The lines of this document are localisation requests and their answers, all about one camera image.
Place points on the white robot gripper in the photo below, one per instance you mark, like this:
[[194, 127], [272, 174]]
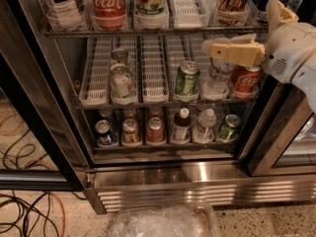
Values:
[[286, 51]]

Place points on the orange soda can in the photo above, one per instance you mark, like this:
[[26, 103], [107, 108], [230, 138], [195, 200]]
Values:
[[230, 12]]

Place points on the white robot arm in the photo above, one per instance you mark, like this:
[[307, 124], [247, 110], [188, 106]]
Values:
[[305, 78]]

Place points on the red Coca-Cola can front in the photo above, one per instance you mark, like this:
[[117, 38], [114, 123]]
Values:
[[245, 78]]

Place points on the clear water bottle middle shelf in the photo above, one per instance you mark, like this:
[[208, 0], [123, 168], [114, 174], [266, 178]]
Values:
[[216, 85]]

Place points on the clear water bottle shelf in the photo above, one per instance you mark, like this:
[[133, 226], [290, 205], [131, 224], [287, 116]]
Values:
[[203, 131], [216, 85]]

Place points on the empty white tray top shelf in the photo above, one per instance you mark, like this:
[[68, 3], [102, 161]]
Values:
[[190, 14]]

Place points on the green can middle shelf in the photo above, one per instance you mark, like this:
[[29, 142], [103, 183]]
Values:
[[187, 80]]

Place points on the green can shelf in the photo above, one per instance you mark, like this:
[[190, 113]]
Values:
[[187, 80], [228, 128]]

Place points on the green can bottom shelf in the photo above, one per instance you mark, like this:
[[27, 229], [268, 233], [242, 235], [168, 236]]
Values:
[[228, 128]]

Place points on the white green soda can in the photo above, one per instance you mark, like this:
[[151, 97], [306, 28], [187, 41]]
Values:
[[150, 14]]

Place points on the clear water bottle bottom shelf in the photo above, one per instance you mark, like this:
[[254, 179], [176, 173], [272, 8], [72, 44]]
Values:
[[203, 131]]

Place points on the silver can middle shelf rear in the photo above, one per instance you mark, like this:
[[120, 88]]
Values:
[[119, 55]]

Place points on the red can bottom shelf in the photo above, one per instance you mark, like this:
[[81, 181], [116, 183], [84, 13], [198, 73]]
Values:
[[155, 130]]

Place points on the white can middle shelf front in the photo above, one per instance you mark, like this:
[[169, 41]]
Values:
[[121, 81]]

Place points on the tall red Coca-Cola can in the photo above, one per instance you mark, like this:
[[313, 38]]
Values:
[[109, 14]]

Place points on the brown can bottom shelf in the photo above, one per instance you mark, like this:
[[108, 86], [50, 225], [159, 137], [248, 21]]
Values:
[[130, 131]]

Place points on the blue Pepsi can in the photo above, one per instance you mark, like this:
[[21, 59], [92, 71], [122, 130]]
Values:
[[105, 134]]

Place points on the fridge bottom steel grille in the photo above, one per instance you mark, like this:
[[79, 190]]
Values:
[[113, 189]]

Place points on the fridge left glass door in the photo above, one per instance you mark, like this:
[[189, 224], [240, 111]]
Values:
[[39, 75]]

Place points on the empty white tray middle centre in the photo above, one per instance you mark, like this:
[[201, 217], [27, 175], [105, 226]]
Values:
[[155, 87]]

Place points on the dark juice bottle white cap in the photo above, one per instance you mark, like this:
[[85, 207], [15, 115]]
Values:
[[181, 127]]

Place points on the empty white tray middle left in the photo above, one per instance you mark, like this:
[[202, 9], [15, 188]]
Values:
[[94, 86]]

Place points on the white tea bottle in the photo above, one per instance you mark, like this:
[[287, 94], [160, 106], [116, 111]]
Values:
[[67, 15]]

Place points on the clear plastic container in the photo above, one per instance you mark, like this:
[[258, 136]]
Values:
[[187, 219]]

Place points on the top wire shelf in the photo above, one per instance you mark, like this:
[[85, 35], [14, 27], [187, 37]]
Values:
[[163, 32]]

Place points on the wire shelf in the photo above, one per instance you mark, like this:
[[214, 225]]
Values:
[[166, 104], [163, 32]]

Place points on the middle wire shelf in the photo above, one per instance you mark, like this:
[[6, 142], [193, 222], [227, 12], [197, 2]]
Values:
[[166, 104]]

